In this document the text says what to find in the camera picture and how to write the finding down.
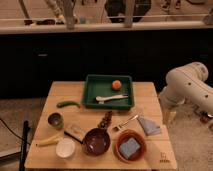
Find white dish brush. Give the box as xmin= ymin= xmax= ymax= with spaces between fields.
xmin=95 ymin=94 xmax=128 ymax=103

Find green plastic tray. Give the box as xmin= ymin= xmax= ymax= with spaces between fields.
xmin=82 ymin=74 xmax=135 ymax=110

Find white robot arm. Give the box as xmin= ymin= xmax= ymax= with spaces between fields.
xmin=158 ymin=62 xmax=213 ymax=124

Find grey folded cloth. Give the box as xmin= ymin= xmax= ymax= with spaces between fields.
xmin=137 ymin=116 xmax=161 ymax=136

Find orange bowl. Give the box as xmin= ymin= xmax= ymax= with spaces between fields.
xmin=115 ymin=129 xmax=147 ymax=163

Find blue sponge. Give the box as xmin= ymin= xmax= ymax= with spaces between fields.
xmin=119 ymin=138 xmax=140 ymax=159

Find orange ball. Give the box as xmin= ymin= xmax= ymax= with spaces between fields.
xmin=112 ymin=80 xmax=122 ymax=90

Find dark brown dried bunch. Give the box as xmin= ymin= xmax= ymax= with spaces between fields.
xmin=98 ymin=111 xmax=112 ymax=129

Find brown frying pan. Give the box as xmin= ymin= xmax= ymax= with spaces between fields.
xmin=64 ymin=128 xmax=111 ymax=156

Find white bowl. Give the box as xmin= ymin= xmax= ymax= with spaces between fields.
xmin=56 ymin=138 xmax=75 ymax=158

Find green chili pepper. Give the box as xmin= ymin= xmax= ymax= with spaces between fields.
xmin=56 ymin=101 xmax=80 ymax=108

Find small green metal cup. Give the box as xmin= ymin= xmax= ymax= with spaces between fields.
xmin=48 ymin=113 xmax=64 ymax=130

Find yellow banana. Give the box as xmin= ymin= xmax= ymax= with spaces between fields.
xmin=36 ymin=134 xmax=62 ymax=147

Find black stand post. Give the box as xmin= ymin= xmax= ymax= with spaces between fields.
xmin=19 ymin=120 xmax=30 ymax=171

